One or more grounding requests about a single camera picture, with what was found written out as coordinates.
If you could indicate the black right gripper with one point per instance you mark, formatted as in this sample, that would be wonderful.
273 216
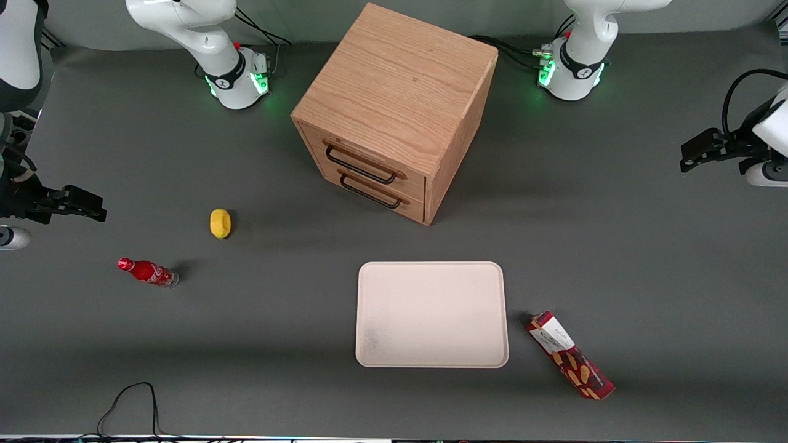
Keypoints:
24 203

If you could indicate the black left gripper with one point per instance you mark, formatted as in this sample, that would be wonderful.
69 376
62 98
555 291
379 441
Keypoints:
734 147

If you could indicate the red tartan cookie box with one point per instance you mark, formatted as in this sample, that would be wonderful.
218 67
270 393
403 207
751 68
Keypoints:
569 357

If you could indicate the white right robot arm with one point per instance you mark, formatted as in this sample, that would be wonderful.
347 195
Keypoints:
231 77

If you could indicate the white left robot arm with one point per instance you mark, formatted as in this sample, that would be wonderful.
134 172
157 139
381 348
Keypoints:
575 77

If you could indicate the beige plastic tray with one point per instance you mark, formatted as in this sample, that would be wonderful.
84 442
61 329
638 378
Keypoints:
431 315

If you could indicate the red cola bottle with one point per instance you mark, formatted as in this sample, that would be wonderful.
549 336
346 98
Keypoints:
148 271

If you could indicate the yellow lemon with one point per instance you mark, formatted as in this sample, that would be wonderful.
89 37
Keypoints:
220 223

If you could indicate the wooden drawer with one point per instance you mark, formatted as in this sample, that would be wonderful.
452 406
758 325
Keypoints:
414 206
412 178

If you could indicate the wooden drawer cabinet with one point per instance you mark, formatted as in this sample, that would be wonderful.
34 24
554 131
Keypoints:
394 80

